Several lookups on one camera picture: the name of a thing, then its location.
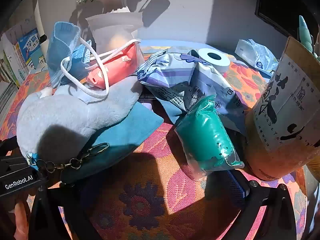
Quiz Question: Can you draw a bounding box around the ribbed glass plate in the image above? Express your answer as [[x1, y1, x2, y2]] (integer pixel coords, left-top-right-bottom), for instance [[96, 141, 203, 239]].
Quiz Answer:
[[303, 155, 320, 183]]

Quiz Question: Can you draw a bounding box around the person's left hand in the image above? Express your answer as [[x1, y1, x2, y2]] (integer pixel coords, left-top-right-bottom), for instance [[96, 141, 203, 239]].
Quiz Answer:
[[14, 202, 32, 240]]

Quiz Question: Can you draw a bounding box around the coral pink face mask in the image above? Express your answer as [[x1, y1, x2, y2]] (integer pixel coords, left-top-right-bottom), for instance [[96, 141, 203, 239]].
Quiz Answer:
[[82, 39, 142, 98]]

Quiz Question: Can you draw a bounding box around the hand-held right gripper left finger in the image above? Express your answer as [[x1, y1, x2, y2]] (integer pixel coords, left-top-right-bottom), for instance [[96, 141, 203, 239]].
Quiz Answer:
[[29, 180, 108, 240]]

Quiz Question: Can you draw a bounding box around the blue face mask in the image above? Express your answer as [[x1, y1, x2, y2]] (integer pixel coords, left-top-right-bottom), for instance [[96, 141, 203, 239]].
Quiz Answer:
[[47, 21, 92, 88]]

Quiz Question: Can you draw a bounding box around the ribbed pink white vase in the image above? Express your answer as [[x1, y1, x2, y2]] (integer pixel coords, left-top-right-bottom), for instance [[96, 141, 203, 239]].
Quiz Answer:
[[85, 12, 145, 64]]

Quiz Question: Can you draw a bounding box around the grey plush toy keychain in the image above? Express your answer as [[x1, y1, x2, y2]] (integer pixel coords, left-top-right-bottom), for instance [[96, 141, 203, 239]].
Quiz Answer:
[[16, 80, 143, 175]]

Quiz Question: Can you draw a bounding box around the blue white tissue pack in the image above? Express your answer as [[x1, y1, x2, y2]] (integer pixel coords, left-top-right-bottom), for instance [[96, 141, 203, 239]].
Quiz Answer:
[[234, 39, 279, 77]]

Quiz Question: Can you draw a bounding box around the row of books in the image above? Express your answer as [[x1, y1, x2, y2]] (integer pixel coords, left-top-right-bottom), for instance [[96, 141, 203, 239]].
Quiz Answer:
[[0, 15, 48, 88]]

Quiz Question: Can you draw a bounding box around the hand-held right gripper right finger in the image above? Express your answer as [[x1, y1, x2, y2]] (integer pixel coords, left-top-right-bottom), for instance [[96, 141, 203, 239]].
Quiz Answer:
[[220, 171, 297, 240]]

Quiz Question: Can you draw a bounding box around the black television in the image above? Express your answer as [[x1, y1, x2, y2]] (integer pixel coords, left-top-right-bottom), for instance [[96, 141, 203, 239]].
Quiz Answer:
[[254, 0, 320, 41]]

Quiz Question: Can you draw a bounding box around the white desk lamp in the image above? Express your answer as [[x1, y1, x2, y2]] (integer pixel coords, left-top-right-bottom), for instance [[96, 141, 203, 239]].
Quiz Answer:
[[34, 0, 48, 43]]

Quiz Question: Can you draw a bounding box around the green roll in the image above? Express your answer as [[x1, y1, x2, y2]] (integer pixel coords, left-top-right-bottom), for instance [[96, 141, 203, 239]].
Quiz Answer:
[[174, 95, 245, 181]]

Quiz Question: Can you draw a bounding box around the floral woven tablecloth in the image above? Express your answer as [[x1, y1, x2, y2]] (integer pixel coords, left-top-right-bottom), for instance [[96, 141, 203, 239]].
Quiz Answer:
[[0, 40, 308, 240]]

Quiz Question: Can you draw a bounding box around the blue striped plastic packet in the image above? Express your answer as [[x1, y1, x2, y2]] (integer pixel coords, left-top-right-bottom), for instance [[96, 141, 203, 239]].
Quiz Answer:
[[137, 49, 248, 136]]

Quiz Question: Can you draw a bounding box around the white tape roll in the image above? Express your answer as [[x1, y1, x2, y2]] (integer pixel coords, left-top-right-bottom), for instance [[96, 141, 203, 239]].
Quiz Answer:
[[197, 48, 231, 74]]

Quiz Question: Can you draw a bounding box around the teal cloth pouch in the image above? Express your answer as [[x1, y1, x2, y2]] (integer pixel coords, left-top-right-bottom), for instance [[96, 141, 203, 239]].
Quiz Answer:
[[59, 102, 165, 183]]

